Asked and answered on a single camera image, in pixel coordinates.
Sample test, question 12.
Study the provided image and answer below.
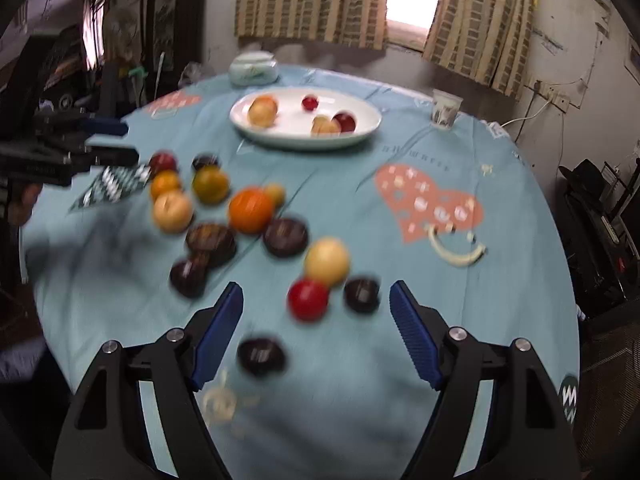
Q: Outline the white power cable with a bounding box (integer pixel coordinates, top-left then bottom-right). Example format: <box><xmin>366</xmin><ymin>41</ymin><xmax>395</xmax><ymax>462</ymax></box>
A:
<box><xmin>499</xmin><ymin>96</ymin><xmax>554</xmax><ymax>129</ymax></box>

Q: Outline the pale green lidded jar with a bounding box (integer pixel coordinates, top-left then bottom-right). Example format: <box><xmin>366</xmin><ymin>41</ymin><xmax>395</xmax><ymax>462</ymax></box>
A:
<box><xmin>229</xmin><ymin>51</ymin><xmax>280</xmax><ymax>87</ymax></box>

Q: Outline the person's left hand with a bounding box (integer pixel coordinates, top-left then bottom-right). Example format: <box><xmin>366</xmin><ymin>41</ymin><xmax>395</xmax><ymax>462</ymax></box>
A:
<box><xmin>6</xmin><ymin>184</ymin><xmax>42</xmax><ymax>228</ymax></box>

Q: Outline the small yellow round fruit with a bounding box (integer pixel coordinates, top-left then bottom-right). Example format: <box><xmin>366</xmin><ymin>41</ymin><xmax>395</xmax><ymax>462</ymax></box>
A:
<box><xmin>262</xmin><ymin>182</ymin><xmax>286</xmax><ymax>209</ymax></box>

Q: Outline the checked curtain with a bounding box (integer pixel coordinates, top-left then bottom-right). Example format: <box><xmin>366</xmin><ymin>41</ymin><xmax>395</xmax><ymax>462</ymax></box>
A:
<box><xmin>423</xmin><ymin>0</ymin><xmax>536</xmax><ymax>98</ymax></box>
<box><xmin>234</xmin><ymin>0</ymin><xmax>387</xmax><ymax>50</ymax></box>

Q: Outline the pale yellow apple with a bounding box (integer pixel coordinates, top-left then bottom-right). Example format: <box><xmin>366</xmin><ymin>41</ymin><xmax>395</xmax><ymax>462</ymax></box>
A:
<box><xmin>304</xmin><ymin>237</ymin><xmax>352</xmax><ymax>288</ymax></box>

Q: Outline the small red plum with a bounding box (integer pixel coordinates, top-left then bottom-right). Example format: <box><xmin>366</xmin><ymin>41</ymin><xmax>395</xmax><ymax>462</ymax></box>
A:
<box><xmin>288</xmin><ymin>278</ymin><xmax>330</xmax><ymax>322</ymax></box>

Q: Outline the white round plate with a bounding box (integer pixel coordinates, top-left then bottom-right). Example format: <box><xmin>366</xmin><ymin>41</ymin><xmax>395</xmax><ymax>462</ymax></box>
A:
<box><xmin>229</xmin><ymin>87</ymin><xmax>382</xmax><ymax>152</ymax></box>

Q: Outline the wall power socket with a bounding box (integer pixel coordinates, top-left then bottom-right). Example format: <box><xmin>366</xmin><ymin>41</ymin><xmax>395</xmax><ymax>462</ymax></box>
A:
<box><xmin>528</xmin><ymin>78</ymin><xmax>570</xmax><ymax>114</ymax></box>

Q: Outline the blue patterned tablecloth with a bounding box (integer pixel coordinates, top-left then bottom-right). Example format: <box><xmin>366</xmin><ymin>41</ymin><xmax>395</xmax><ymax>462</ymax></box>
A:
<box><xmin>22</xmin><ymin>64</ymin><xmax>582</xmax><ymax>480</ymax></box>

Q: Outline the dark mangosteen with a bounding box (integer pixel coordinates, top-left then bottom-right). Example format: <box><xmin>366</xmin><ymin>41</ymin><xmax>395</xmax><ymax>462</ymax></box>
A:
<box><xmin>186</xmin><ymin>222</ymin><xmax>238</xmax><ymax>269</ymax></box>

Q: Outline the patterned paper cup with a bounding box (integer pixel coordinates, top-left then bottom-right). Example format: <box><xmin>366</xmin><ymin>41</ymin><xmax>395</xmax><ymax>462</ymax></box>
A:
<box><xmin>431</xmin><ymin>89</ymin><xmax>463</xmax><ymax>130</ymax></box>

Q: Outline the large bright orange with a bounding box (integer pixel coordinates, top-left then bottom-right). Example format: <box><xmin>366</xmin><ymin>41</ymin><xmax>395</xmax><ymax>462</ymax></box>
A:
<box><xmin>228</xmin><ymin>186</ymin><xmax>274</xmax><ymax>234</ymax></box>

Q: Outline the plastic bag of fruit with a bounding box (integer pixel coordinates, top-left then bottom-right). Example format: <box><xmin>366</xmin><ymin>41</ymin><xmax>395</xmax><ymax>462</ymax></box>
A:
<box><xmin>178</xmin><ymin>62</ymin><xmax>202</xmax><ymax>88</ymax></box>

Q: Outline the green-orange tangerine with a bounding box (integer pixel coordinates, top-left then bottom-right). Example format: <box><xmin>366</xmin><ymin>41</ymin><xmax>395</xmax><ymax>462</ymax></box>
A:
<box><xmin>192</xmin><ymin>166</ymin><xmax>230</xmax><ymax>205</ymax></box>

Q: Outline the small red cherry fruit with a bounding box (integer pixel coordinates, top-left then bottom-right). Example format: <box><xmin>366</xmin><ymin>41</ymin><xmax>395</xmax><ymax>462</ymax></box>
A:
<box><xmin>302</xmin><ymin>94</ymin><xmax>319</xmax><ymax>112</ymax></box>

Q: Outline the right checked curtain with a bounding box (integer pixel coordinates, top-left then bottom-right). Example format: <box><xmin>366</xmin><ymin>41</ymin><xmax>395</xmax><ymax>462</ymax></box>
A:
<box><xmin>423</xmin><ymin>0</ymin><xmax>536</xmax><ymax>98</ymax></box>

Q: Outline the left checked curtain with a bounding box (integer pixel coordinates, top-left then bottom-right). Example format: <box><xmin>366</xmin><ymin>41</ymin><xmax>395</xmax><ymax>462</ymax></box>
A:
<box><xmin>234</xmin><ymin>0</ymin><xmax>387</xmax><ymax>50</ymax></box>

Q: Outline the dark purple plum with sticker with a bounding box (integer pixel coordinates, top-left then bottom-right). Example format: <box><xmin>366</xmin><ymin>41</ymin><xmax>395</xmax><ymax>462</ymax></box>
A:
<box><xmin>191</xmin><ymin>153</ymin><xmax>220</xmax><ymax>171</ymax></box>

